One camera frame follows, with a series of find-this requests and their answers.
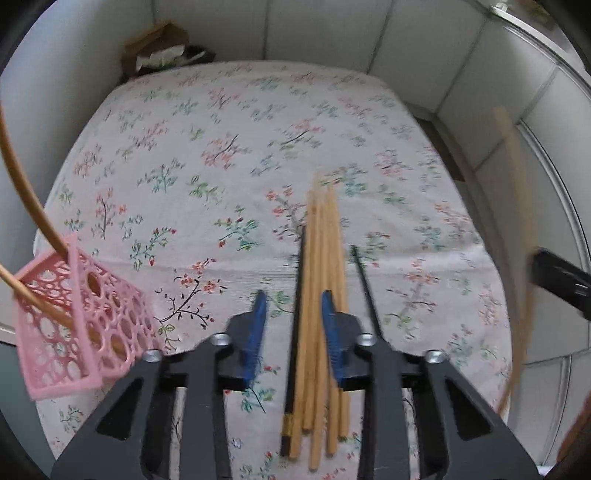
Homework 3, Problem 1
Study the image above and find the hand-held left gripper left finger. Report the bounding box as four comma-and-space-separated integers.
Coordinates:
51, 290, 269, 480

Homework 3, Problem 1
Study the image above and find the pink perforated plastic basket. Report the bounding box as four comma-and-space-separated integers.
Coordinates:
13, 232, 164, 401

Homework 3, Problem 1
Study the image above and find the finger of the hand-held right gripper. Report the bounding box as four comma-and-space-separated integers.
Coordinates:
532, 248, 591, 320

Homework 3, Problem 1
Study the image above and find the floral tablecloth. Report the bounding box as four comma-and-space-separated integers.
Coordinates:
34, 60, 513, 480

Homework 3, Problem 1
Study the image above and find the brown paper bag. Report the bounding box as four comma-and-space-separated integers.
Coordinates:
121, 21, 190, 77

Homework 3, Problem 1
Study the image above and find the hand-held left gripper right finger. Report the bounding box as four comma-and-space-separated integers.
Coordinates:
321, 290, 541, 480

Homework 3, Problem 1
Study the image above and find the black chopstick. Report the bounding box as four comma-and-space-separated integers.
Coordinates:
280, 225, 308, 457
350, 244, 385, 340

